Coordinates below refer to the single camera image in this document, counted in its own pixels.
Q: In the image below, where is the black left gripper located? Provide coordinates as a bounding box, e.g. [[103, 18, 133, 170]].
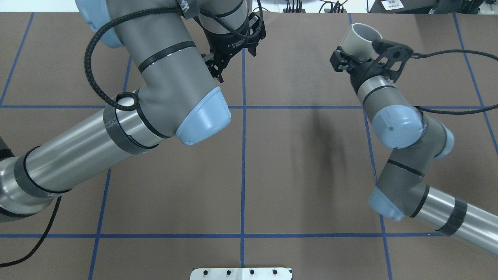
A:
[[204, 12, 267, 83]]

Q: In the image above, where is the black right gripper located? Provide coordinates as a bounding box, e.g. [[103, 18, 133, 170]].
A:
[[329, 38, 401, 92]]

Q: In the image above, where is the white plastic cup with handle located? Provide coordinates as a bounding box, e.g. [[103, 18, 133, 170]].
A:
[[339, 23, 383, 62]]

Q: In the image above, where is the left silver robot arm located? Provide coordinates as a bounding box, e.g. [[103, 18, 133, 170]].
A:
[[0, 0, 266, 222]]

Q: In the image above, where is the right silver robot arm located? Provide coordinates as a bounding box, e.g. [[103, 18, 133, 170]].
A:
[[330, 38, 497, 256]]

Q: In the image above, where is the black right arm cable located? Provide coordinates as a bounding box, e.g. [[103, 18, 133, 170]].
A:
[[409, 49, 498, 116]]

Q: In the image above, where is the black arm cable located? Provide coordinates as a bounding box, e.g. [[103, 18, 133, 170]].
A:
[[0, 0, 265, 269], [409, 49, 498, 116]]

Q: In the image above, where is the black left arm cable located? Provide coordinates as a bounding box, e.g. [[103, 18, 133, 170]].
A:
[[0, 0, 265, 269]]

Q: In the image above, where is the white camera pole with base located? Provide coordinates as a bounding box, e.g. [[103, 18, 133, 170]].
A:
[[190, 267, 293, 280]]

